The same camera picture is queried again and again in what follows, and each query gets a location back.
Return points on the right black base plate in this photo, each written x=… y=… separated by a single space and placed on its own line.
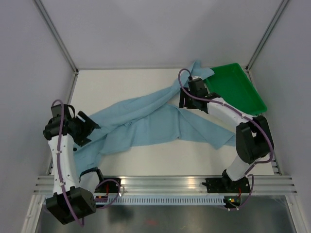
x=224 y=185

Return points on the light blue trousers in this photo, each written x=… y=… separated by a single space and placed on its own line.
x=145 y=121

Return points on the aluminium mounting rail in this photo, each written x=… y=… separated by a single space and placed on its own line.
x=269 y=185

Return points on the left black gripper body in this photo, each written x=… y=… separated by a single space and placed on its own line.
x=82 y=130

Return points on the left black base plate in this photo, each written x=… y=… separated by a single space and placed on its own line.
x=108 y=186

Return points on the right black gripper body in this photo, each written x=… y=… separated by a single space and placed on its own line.
x=190 y=101

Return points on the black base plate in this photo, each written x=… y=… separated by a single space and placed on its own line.
x=224 y=185
x=108 y=186

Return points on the aluminium frame post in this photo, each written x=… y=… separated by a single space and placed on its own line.
x=269 y=30
x=53 y=30

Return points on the green plastic tray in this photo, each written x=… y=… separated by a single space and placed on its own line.
x=232 y=84

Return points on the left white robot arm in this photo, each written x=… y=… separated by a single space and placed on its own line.
x=65 y=130

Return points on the right aluminium frame post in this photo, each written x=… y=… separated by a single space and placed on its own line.
x=269 y=30

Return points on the left aluminium frame post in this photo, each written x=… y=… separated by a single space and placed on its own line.
x=53 y=30

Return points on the white slotted cable duct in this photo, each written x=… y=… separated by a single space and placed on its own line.
x=169 y=200

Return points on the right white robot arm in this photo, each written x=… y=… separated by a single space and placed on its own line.
x=253 y=139

